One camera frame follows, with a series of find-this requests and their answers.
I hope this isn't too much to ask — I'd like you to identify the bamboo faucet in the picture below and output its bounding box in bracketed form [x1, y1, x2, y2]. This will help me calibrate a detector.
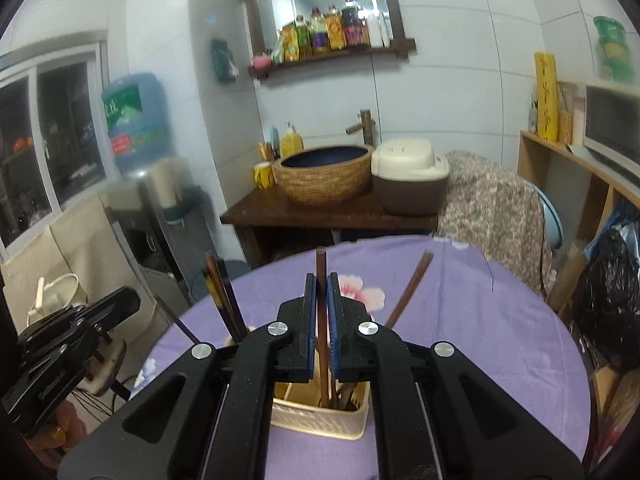
[346, 109, 376, 145]

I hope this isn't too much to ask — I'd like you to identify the green bottle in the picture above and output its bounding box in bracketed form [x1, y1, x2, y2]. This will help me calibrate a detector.
[295, 15, 313, 58]

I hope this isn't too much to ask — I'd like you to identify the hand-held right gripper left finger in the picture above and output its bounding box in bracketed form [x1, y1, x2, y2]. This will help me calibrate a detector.
[59, 272, 318, 480]

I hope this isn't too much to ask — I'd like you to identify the blue water dispenser bottle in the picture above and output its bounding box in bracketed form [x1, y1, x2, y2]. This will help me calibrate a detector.
[101, 72, 171, 176]

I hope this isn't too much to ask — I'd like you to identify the black plastic bag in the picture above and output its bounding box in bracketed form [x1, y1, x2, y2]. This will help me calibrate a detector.
[572, 227, 640, 371]

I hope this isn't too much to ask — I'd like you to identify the orange label bottle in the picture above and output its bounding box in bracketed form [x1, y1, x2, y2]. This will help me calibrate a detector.
[326, 5, 346, 51]

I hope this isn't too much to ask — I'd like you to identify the green hanging bag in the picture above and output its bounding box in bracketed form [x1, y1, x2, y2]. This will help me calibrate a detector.
[210, 39, 240, 83]

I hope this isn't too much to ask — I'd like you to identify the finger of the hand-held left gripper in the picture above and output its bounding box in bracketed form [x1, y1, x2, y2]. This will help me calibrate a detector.
[17, 286, 142, 361]
[0, 327, 108, 438]

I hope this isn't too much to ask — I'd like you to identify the blue plastic basin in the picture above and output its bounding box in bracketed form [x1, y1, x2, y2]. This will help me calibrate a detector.
[530, 182, 565, 251]

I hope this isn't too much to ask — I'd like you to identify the woven sink bowl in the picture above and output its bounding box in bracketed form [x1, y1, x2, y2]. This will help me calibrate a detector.
[272, 144, 376, 206]

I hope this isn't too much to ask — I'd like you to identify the person's left hand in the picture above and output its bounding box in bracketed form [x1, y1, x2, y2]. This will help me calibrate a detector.
[27, 402, 86, 466]

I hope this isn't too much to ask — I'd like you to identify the wooden framed mirror shelf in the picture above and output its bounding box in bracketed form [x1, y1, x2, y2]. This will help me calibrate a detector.
[237, 0, 417, 81]

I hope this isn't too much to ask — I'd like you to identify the white microwave oven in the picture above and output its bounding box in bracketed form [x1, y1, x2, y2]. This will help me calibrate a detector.
[582, 82, 640, 188]

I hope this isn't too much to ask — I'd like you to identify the cream and brown rice cooker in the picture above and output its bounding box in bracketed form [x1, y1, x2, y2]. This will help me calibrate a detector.
[371, 137, 451, 217]

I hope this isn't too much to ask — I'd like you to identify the yellow snack packet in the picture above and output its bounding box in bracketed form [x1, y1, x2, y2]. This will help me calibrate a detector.
[280, 25, 301, 63]

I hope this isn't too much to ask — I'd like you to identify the grey water dispenser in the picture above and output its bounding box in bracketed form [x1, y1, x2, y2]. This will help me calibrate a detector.
[107, 157, 221, 306]

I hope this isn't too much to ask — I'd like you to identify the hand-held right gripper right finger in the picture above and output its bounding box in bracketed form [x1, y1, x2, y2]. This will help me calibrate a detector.
[327, 272, 586, 480]

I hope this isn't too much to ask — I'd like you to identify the dark sauce bottle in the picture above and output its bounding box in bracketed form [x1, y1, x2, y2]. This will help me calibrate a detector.
[341, 0, 371, 50]

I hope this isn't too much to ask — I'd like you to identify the dark wooden vanity table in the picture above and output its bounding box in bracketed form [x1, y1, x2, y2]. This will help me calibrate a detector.
[220, 192, 440, 268]

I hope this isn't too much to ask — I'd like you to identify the green package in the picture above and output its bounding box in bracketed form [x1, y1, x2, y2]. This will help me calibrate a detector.
[593, 16, 636, 83]

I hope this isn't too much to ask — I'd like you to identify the sliding glass window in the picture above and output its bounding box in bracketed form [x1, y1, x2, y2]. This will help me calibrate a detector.
[0, 42, 111, 261]

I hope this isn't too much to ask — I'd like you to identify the brown paper roll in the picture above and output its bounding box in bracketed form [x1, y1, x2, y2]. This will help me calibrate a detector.
[547, 242, 591, 311]

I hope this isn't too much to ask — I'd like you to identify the black rod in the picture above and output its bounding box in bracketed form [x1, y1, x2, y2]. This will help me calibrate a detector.
[155, 294, 198, 345]

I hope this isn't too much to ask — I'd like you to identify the yellow oil bottle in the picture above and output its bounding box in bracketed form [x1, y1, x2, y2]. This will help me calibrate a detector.
[310, 7, 328, 56]

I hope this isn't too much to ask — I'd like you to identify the cream plastic utensil holder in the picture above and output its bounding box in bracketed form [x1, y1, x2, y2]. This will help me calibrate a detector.
[222, 335, 375, 442]

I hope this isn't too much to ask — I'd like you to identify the yellow tall package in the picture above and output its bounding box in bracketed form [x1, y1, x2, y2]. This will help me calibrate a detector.
[534, 51, 558, 142]

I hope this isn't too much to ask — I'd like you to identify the brown floral cloth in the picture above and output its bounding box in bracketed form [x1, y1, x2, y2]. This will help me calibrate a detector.
[435, 150, 553, 301]

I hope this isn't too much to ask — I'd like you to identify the yellow soap dispenser bottle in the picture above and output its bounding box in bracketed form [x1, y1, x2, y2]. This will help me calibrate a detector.
[280, 121, 305, 158]

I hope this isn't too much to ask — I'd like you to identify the white bottle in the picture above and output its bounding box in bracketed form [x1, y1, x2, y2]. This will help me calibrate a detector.
[369, 10, 392, 47]

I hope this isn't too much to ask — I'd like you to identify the purple floral tablecloth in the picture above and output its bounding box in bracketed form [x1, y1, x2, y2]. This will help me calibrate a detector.
[132, 235, 591, 480]

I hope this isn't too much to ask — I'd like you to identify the yellow mug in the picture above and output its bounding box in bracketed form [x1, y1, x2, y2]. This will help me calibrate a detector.
[252, 161, 277, 190]

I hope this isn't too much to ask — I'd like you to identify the light wooden shelf unit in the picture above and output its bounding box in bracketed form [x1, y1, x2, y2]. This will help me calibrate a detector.
[517, 130, 640, 311]

